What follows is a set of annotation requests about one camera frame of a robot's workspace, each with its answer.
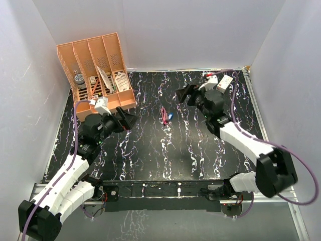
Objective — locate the white red small box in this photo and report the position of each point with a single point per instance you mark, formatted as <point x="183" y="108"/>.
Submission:
<point x="224" y="83"/>

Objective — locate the orange perforated file organizer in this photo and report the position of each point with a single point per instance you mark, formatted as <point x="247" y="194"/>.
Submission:
<point x="84" y="56"/>

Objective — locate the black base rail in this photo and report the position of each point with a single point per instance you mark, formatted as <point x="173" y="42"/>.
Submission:
<point x="163" y="195"/>

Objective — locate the grey round canister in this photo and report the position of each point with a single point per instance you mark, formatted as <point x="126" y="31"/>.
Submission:
<point x="79" y="80"/>

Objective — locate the white packaged card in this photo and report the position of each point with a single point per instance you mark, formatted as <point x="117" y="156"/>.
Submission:
<point x="107" y="79"/>

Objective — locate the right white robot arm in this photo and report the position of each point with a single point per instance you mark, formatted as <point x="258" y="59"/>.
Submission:
<point x="275" y="170"/>

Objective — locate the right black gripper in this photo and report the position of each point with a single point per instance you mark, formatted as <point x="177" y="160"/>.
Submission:
<point x="190" y="89"/>

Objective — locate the small white beige box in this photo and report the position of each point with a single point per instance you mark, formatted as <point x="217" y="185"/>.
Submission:
<point x="92" y="79"/>

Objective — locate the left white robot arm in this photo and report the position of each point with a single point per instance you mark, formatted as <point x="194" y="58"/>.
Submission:
<point x="42" y="217"/>

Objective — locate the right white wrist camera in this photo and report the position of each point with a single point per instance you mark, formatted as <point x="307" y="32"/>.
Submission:
<point x="211" y="80"/>

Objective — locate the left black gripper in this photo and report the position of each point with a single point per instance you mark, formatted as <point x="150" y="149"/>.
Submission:
<point x="127" y="119"/>

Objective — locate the blue key tag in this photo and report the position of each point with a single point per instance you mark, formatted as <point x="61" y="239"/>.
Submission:
<point x="170" y="116"/>

